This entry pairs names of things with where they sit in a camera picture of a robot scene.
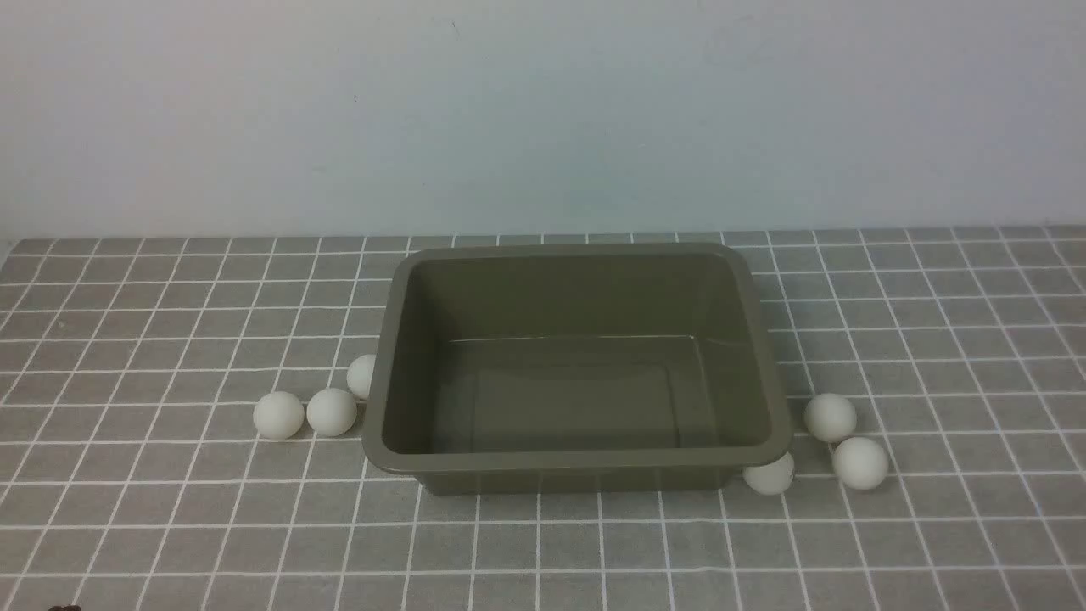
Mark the white ball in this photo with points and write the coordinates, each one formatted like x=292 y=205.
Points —
x=830 y=417
x=278 y=415
x=860 y=463
x=331 y=412
x=359 y=376
x=773 y=478

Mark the olive green plastic bin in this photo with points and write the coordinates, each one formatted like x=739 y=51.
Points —
x=563 y=368

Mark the grey checked tablecloth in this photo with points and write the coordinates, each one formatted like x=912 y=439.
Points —
x=134 y=479

